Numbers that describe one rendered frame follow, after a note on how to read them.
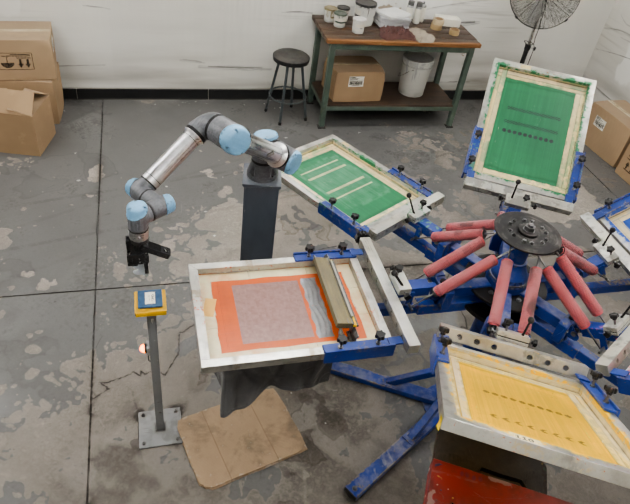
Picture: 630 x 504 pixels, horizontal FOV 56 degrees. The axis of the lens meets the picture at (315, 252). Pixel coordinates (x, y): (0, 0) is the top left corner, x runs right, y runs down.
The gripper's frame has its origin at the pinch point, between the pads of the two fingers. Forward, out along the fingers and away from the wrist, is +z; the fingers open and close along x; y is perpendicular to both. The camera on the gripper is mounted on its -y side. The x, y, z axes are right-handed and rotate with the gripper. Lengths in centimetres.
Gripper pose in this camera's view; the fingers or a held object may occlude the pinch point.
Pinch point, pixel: (147, 274)
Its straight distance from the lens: 252.2
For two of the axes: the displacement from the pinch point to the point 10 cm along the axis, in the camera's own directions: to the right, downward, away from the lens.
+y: -9.6, 0.6, -2.6
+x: 2.4, 6.5, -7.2
